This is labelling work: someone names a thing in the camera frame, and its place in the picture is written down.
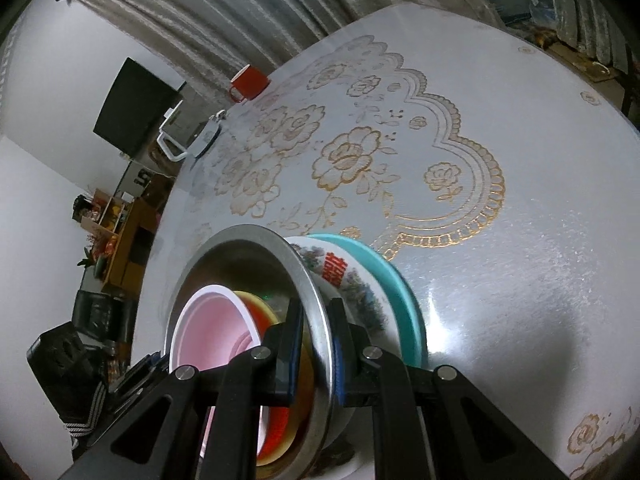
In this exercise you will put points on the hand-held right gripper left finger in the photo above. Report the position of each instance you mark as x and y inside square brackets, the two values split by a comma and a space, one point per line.
[292, 350]

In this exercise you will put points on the black leather sofa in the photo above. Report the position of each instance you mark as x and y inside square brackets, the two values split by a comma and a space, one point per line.
[65, 360]

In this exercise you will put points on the wide beige curtain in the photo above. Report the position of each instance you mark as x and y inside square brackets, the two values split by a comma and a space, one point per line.
[225, 10]

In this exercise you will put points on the black wall television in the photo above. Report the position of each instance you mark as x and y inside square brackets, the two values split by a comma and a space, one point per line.
[130, 105]

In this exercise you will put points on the blue crate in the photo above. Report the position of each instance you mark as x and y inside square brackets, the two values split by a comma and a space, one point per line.
[505, 0]

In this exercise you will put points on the red plastic bowl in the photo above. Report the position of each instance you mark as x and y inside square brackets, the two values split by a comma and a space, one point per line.
[210, 325]

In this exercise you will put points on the stainless steel bowl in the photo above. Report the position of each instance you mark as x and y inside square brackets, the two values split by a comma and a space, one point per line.
[225, 260]

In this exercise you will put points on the wooden tv cabinet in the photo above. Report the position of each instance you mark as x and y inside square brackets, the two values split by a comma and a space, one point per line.
[127, 245]

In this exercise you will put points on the large patterned white plate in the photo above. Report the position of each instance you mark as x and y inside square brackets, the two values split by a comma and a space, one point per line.
[350, 280]

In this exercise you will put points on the white electric kettle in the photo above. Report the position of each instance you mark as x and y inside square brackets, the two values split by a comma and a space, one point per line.
[200, 135]

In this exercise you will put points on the carved wooden chair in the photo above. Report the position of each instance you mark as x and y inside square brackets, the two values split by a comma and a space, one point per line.
[159, 175]

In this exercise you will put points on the teal plate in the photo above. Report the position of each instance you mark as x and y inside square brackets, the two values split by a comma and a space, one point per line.
[400, 300]

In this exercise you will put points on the red mug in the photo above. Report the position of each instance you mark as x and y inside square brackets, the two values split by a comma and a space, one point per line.
[250, 82]

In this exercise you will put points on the narrow beige curtain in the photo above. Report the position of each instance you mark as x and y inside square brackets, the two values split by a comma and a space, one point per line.
[590, 15]

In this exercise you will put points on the yellow bowl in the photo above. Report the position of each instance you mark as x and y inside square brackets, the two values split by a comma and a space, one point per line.
[304, 400]

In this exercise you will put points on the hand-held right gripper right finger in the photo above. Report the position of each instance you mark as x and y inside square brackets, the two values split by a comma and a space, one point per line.
[340, 355]

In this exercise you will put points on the person's left forearm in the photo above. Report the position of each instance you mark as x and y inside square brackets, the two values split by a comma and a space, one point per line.
[85, 415]

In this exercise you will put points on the wooden desktop shelf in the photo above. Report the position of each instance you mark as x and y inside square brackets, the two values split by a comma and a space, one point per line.
[107, 215]

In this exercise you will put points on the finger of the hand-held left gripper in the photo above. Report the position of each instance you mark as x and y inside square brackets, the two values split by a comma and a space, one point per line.
[145, 372]

